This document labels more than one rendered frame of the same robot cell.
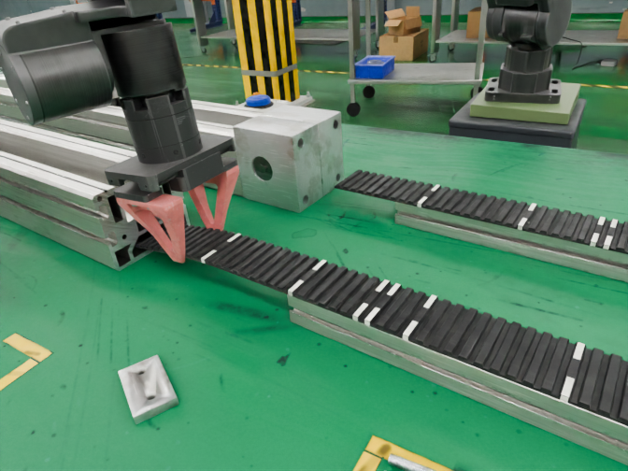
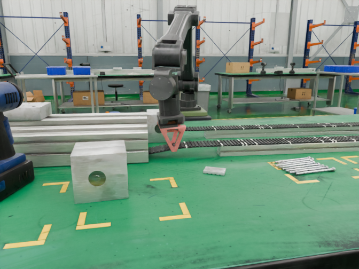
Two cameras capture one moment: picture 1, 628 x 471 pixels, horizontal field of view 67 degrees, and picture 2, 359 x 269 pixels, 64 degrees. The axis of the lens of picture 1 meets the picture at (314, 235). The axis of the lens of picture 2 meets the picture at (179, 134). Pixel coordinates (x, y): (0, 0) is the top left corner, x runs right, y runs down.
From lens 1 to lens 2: 66 cm
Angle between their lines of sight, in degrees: 44
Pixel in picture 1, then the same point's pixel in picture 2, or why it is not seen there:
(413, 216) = (211, 135)
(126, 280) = (156, 163)
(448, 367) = (267, 148)
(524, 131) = (197, 118)
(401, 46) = not seen: hidden behind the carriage
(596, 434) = (295, 150)
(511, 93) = (187, 108)
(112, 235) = (145, 149)
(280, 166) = not seen: hidden behind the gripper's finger
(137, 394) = (217, 171)
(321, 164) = not seen: hidden behind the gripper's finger
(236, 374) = (227, 165)
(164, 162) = (177, 114)
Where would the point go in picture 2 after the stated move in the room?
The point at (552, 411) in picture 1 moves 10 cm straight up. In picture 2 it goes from (288, 147) to (292, 113)
